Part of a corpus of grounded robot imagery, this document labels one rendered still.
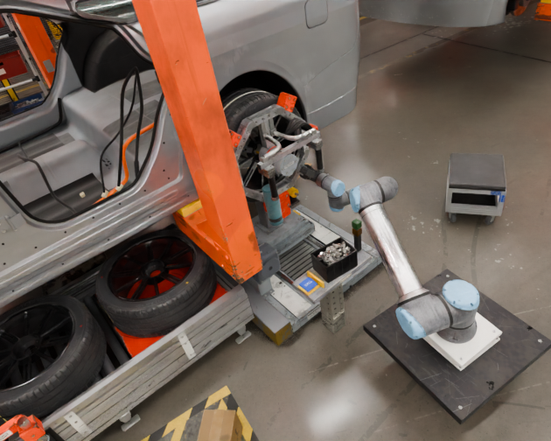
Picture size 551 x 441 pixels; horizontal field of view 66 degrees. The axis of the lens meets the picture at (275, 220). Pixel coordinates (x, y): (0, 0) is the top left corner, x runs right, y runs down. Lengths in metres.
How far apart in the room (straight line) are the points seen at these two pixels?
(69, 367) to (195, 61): 1.52
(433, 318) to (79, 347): 1.66
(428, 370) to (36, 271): 1.89
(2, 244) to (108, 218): 0.47
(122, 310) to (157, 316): 0.19
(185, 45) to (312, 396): 1.77
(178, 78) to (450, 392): 1.68
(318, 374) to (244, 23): 1.88
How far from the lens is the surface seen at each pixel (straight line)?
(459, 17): 4.46
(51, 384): 2.35
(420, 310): 1.94
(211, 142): 1.77
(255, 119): 2.35
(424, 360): 2.18
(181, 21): 1.62
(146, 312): 2.36
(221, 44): 2.33
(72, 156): 3.05
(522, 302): 2.88
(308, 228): 3.02
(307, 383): 2.46
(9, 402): 2.39
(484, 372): 2.19
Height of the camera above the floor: 2.13
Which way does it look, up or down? 39 degrees down
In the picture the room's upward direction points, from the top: 12 degrees counter-clockwise
